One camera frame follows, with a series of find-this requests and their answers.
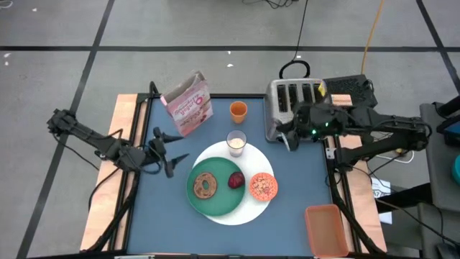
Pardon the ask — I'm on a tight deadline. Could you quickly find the yellow cable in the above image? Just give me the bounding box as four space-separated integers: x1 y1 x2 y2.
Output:
361 0 385 75

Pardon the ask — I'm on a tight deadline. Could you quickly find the white woven round placemat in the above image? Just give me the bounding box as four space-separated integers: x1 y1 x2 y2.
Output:
192 140 275 227

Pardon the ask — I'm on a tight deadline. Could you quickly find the orange plastic bin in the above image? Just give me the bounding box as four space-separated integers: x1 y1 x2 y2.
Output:
304 204 349 258

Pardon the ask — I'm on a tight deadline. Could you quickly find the blue white patterned bowl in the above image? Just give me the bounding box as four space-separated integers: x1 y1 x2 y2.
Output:
249 172 279 202

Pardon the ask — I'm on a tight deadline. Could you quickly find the silver four-slot toaster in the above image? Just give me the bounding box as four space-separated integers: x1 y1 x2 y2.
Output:
264 78 328 142

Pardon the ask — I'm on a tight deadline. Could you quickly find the dark blue device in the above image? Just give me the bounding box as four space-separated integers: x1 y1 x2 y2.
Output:
436 114 460 147

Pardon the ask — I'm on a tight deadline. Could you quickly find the clear glass with milk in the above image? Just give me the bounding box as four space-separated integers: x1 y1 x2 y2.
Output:
226 129 248 158

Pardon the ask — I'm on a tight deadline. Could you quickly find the black aluminium table frame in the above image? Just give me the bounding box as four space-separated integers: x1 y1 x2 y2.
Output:
107 92 387 259

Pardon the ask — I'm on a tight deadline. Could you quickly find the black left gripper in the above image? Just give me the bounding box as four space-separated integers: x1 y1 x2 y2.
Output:
120 125 190 179

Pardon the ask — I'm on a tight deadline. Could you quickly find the pink strawberry yogurt cereal box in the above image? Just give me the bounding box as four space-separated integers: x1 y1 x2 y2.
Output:
160 70 214 137

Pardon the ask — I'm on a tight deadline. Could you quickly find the grey cabinet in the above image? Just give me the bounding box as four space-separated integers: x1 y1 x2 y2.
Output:
418 102 460 213

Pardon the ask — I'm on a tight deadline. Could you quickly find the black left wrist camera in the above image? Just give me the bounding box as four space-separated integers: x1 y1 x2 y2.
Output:
124 147 147 171

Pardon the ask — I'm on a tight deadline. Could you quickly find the white cable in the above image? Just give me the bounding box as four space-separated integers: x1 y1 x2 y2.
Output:
373 149 415 165

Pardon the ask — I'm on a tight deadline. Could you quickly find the green plate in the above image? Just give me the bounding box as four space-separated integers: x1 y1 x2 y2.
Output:
185 157 247 217

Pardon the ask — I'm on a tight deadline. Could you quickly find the brown bagel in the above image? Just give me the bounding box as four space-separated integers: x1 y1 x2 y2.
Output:
193 172 219 200

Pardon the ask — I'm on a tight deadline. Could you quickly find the dark red apple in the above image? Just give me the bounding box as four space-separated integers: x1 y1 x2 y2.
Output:
228 171 246 189

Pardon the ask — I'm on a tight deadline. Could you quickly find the white paper sheet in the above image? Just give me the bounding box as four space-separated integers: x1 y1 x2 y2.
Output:
371 176 393 224

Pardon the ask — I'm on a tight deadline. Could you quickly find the black rig strut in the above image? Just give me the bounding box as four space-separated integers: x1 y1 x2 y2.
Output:
326 167 385 257
86 171 142 253

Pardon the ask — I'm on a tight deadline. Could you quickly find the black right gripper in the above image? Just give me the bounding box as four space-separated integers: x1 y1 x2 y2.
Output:
275 102 348 152

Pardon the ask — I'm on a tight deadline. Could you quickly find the wooden side board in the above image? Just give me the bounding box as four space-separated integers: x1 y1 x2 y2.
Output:
79 94 139 252
337 135 388 253

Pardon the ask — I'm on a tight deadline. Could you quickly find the teal object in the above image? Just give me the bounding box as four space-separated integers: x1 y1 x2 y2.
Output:
451 154 460 186

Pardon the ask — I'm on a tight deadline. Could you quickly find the orange plastic cup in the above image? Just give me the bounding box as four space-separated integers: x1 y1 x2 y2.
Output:
229 101 248 124

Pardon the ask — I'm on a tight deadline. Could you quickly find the pink ribbed block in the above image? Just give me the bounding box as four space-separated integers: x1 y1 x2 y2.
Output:
330 94 354 107

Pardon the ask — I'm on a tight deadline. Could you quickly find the black hanging cable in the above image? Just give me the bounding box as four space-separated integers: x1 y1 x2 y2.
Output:
279 0 311 79

